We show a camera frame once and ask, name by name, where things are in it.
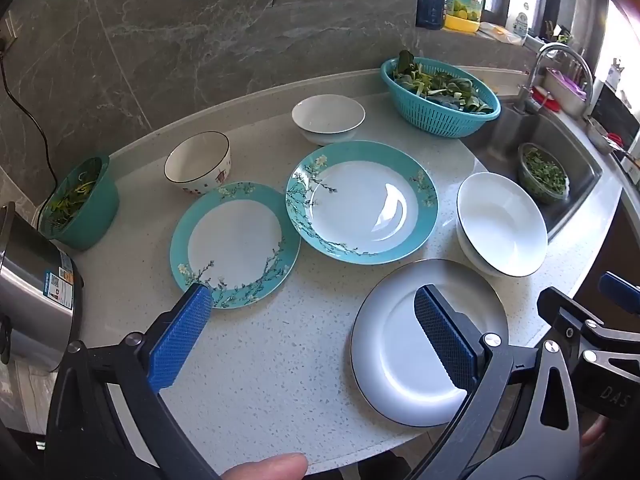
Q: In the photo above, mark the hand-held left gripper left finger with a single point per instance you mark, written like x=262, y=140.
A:
x=182, y=340

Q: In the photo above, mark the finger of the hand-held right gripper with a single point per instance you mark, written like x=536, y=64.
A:
x=617, y=286
x=562, y=310

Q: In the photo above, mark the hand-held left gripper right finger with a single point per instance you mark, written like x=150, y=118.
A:
x=445, y=340

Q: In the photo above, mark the white plate with dark rim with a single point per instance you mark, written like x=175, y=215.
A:
x=390, y=350

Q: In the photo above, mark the large white bowl dark rim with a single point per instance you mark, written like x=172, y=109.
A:
x=500, y=225

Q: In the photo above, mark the deep teal floral plate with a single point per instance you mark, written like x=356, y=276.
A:
x=360, y=205

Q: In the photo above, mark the white bowl with red print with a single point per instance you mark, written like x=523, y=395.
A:
x=195, y=160

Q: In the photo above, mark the plain white bowl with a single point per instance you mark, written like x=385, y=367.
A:
x=327, y=115

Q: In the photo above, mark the person's right hand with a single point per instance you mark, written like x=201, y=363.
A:
x=594, y=437

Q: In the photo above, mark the person's left hand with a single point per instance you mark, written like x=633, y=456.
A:
x=270, y=466

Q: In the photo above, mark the clear bowl of chopped greens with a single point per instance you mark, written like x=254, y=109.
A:
x=542, y=175

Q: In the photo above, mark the teal basin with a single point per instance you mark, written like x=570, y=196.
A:
x=95, y=220

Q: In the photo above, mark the steel rice cooker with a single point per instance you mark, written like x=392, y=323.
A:
x=30, y=300

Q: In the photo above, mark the white cloth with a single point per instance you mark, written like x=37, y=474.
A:
x=25, y=395

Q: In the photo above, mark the vegetable scraps in basin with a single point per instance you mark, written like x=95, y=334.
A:
x=70, y=200

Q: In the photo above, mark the steel sink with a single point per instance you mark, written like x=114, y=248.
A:
x=500, y=130

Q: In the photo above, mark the white container with purple item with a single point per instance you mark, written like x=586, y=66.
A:
x=565, y=92

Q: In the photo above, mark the red sink item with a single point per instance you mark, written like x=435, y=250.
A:
x=542, y=99

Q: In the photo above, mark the chrome faucet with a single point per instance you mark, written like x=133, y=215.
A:
x=522, y=95

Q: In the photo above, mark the teal plastic colander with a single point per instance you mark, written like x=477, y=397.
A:
x=430, y=116

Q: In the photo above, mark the leafy greens in colander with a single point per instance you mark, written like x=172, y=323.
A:
x=440, y=85

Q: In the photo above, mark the white bottle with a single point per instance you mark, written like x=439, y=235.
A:
x=518, y=25

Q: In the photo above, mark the dark blue container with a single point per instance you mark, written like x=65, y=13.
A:
x=430, y=10

